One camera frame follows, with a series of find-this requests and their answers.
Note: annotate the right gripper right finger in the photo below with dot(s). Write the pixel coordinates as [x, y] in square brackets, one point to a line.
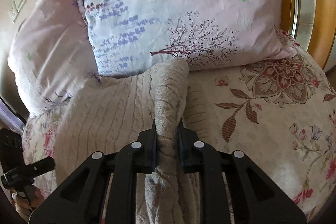
[233, 188]

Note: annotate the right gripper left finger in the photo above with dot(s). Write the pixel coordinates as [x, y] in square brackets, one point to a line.
[103, 188]

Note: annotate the beige cable-knit sweater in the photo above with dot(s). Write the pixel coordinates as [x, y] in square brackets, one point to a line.
[108, 115]

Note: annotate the person's left hand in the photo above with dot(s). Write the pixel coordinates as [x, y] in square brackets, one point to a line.
[24, 207]

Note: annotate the floral bedspread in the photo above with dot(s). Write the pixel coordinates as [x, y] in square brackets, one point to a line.
[280, 113]

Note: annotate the pink floral left pillow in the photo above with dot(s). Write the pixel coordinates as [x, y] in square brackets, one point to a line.
[51, 55]

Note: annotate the blue pink floral right pillow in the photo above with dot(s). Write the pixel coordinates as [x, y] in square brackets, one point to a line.
[130, 36]

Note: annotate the wooden headboard with panels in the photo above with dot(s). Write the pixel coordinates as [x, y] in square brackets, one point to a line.
[312, 24]

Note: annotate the beige wall switch plate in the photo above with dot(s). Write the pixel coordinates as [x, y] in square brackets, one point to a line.
[15, 9]

